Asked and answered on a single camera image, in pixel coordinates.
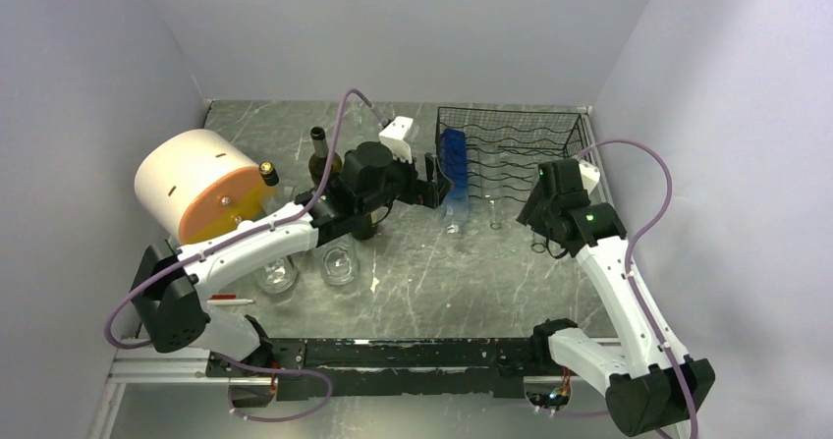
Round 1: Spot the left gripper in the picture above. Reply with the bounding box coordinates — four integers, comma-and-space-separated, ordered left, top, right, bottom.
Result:
360, 146, 455, 218

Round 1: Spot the small clear glass bottle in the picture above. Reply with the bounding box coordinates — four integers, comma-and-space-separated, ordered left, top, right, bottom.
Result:
483, 154, 503, 230

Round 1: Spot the clear slim glass bottle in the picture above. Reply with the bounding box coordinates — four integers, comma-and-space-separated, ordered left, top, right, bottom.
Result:
529, 225, 550, 254

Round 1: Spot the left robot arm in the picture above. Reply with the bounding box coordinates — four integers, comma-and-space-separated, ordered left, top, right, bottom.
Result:
129, 141, 452, 376

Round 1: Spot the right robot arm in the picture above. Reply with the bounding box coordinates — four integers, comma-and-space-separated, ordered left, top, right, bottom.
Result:
517, 159, 715, 437

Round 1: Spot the dark green wine bottle front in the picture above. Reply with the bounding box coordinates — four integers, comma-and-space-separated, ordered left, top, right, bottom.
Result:
351, 214, 378, 241

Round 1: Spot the dark green wine bottle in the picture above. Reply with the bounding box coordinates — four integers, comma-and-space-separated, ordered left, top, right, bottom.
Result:
351, 214, 378, 241
307, 127, 343, 187

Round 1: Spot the dark green wine bottle rear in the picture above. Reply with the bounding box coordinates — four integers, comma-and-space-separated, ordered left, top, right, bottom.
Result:
307, 127, 343, 187

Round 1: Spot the clear bottle white cap middle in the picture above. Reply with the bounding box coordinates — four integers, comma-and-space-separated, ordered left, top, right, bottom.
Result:
313, 235, 361, 286

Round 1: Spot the clear round bottle white cap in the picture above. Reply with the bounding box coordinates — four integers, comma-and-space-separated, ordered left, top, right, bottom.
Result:
253, 256, 299, 295

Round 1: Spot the white pen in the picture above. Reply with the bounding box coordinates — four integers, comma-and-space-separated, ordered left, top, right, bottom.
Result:
207, 299, 256, 306

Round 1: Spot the white and orange drum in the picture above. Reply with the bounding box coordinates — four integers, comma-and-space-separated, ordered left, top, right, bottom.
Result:
134, 129, 278, 245

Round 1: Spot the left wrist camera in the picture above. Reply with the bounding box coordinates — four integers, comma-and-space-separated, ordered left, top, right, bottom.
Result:
378, 116, 415, 164

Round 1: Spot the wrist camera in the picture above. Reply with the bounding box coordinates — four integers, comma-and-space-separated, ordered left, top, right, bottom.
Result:
378, 116, 415, 164
579, 160, 601, 194

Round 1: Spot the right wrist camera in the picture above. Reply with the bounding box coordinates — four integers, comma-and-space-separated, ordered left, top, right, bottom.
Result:
579, 160, 601, 194

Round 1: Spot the black wire wine rack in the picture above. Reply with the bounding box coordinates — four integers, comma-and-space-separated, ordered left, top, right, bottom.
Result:
435, 105, 587, 203

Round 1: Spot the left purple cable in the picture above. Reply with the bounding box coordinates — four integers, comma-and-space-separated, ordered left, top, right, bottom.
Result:
103, 88, 392, 351

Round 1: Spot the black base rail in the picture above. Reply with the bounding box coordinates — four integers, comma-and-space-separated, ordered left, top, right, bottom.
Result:
206, 337, 574, 402

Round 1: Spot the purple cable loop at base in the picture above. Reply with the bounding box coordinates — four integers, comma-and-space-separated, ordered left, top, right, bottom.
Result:
227, 364, 336, 423

